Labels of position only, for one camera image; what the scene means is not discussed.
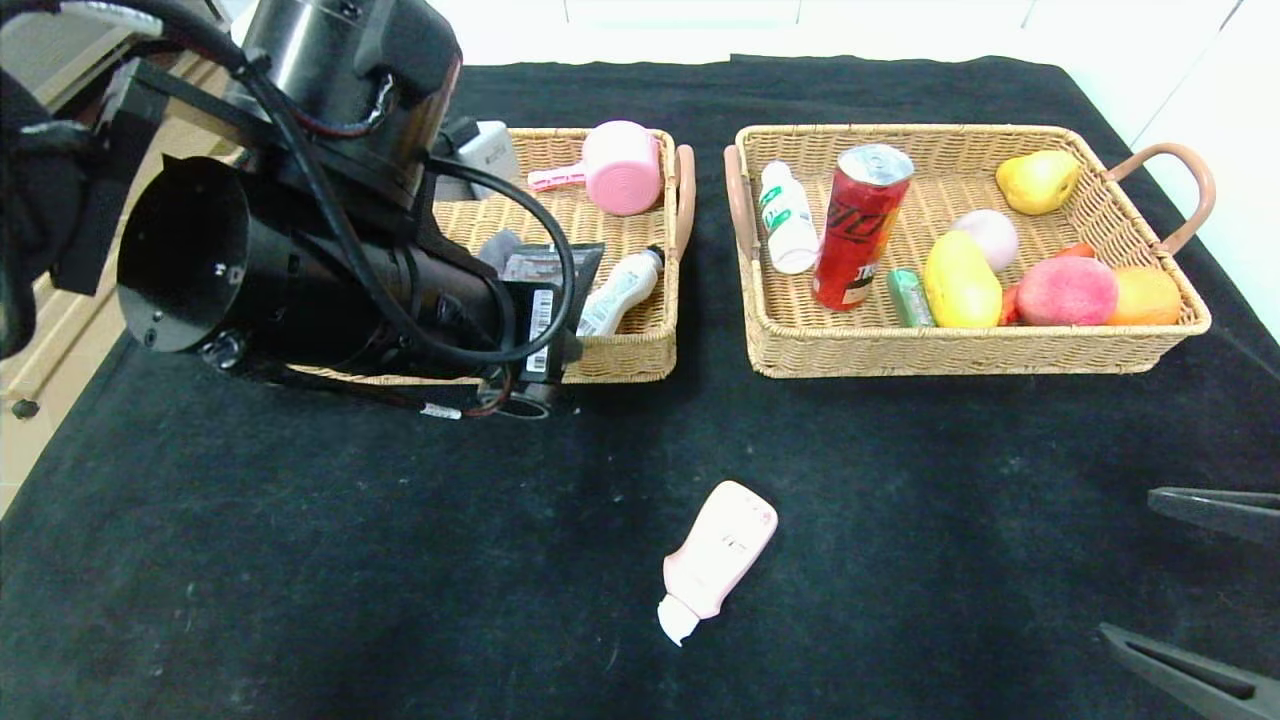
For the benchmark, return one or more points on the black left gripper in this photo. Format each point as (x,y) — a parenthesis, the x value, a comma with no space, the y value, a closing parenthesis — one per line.
(541,328)

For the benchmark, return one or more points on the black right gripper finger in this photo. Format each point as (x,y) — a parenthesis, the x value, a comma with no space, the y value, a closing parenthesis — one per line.
(1190,680)
(1230,512)

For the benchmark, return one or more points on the black cosmetic tube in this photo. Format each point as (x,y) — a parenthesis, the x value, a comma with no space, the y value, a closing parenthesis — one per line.
(540,262)

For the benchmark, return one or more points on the white brush bottle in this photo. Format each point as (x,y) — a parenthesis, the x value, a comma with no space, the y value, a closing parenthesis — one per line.
(620,290)

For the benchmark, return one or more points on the white milk drink bottle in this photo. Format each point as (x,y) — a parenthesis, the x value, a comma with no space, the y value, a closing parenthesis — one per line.
(788,225)

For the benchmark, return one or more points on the red peach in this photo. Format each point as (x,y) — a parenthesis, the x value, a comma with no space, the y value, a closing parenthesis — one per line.
(1065,292)

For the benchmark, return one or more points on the pink squeeze bottle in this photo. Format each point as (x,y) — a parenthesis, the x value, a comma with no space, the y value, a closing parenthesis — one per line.
(720,550)

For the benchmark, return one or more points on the red drink can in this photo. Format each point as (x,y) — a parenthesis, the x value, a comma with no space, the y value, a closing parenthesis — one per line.
(860,235)

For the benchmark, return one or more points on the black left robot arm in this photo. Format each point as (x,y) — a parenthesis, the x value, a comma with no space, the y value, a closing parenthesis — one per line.
(250,270)

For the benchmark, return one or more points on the wicker basket with kitchenware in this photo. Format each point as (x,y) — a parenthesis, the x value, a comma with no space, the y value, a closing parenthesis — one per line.
(620,345)

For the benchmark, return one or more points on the wicker basket with food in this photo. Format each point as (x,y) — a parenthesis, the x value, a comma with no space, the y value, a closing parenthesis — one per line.
(850,350)

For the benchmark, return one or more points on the grey cloth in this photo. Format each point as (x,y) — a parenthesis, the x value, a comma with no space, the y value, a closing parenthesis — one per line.
(498,250)

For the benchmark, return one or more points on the pink plastic cup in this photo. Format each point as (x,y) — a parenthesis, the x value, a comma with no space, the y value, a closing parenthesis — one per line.
(620,170)

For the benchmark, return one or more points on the orange fruit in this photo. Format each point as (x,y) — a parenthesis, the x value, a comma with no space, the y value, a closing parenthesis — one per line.
(1148,298)

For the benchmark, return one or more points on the black tablecloth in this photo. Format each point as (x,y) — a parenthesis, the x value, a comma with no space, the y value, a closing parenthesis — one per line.
(900,470)

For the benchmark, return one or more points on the yellow mango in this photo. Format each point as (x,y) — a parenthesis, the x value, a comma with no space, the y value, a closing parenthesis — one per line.
(960,285)

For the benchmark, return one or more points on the pale pink round fruit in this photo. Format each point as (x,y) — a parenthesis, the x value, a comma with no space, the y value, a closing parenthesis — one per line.
(990,235)

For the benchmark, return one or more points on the green candy pack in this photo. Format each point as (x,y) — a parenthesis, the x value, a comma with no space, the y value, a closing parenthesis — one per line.
(908,298)

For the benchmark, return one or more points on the yellow pear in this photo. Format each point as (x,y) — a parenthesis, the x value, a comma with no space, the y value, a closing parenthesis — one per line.
(1035,182)

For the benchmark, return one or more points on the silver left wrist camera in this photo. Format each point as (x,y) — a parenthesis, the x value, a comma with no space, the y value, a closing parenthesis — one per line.
(488,150)

